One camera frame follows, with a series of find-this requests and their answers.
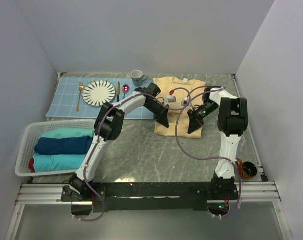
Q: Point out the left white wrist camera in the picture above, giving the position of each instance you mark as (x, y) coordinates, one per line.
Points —
(170, 99)

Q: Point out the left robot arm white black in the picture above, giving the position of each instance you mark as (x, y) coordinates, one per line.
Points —
(108, 127)

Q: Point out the teal folded shirt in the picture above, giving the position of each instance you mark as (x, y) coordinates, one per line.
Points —
(62, 133)

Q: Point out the cream yellow t shirt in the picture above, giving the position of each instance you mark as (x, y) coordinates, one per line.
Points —
(178, 124)

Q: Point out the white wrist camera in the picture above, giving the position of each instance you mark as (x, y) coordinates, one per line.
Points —
(185, 102)
(170, 99)

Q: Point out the green handled knife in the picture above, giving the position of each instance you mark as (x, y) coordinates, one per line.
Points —
(118, 91)

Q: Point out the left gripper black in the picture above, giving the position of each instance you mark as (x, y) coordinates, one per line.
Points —
(161, 117)

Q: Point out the white plastic basket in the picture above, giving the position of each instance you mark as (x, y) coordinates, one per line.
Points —
(30, 138)

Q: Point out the gold fork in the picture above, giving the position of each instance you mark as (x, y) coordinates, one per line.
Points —
(80, 88)

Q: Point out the dark blue rolled shirt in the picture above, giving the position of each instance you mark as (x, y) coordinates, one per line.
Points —
(63, 146)

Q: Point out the aluminium frame rail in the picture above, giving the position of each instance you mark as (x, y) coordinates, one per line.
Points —
(51, 194)

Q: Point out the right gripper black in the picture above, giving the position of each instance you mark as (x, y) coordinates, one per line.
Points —
(195, 121)

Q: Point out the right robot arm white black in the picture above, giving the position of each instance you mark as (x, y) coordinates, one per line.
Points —
(232, 122)

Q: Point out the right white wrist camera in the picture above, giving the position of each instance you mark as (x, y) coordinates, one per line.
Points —
(185, 102)

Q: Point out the dark bowl orange inside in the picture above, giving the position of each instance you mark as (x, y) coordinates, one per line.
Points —
(247, 170)

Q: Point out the grey mug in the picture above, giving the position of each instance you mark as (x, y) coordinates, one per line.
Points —
(138, 77)

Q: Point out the striped white plate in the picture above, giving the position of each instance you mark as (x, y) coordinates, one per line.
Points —
(98, 93)

